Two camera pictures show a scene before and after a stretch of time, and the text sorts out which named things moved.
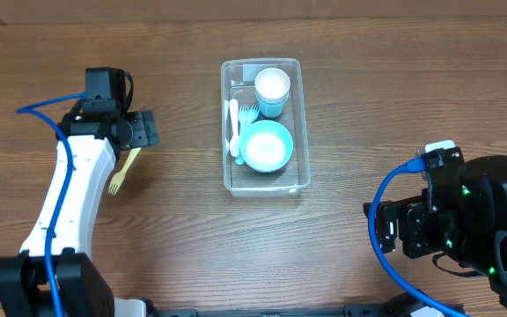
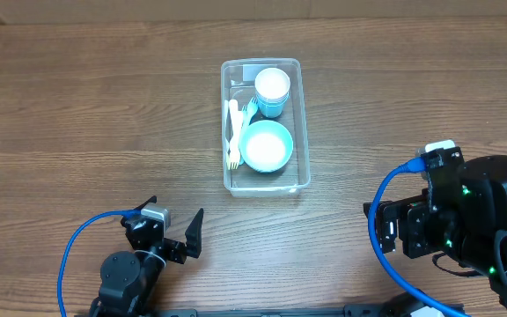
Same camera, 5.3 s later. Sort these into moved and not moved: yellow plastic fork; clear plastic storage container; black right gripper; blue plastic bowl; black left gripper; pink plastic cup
Moved: yellow plastic fork; black left gripper
Not moved: blue plastic bowl; pink plastic cup; black right gripper; clear plastic storage container
